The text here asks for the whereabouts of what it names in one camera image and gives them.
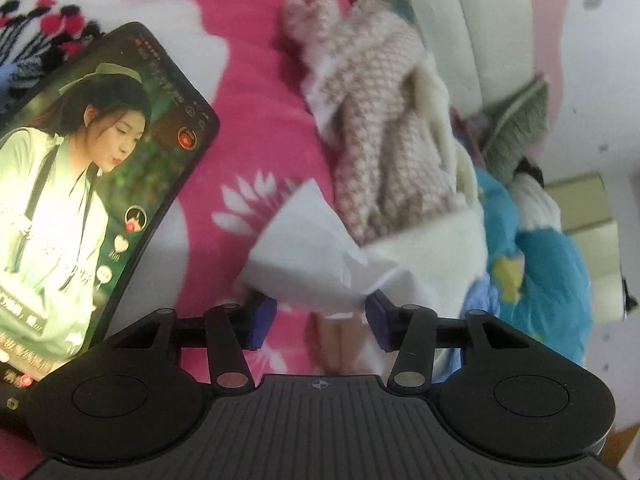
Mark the padded headboard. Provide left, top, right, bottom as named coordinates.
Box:
left=445, top=0, right=566, bottom=111

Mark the teal star print quilt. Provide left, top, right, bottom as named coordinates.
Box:
left=470, top=165, right=593, bottom=366

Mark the pale yellow wardrobe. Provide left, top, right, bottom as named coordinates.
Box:
left=545, top=172, right=626, bottom=323

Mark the blue printed t-shirt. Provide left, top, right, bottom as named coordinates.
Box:
left=442, top=275, right=501, bottom=376

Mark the cream fleece blanket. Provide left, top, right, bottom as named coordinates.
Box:
left=360, top=50, right=493, bottom=311

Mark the white tissue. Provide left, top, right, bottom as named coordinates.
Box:
left=239, top=178, right=401, bottom=320

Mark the pink floral blanket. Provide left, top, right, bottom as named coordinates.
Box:
left=0, top=0, right=361, bottom=376

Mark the black smartphone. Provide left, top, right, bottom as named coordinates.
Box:
left=0, top=21, right=221, bottom=416

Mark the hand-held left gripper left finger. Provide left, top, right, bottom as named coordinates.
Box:
left=107, top=294, right=277, bottom=395

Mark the pink knitted sweater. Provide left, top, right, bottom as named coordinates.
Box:
left=282, top=0, right=481, bottom=241

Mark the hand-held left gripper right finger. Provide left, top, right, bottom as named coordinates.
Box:
left=365, top=291, right=543, bottom=395

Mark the green patterned cushion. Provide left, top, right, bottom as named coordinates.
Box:
left=482, top=75, right=551, bottom=181

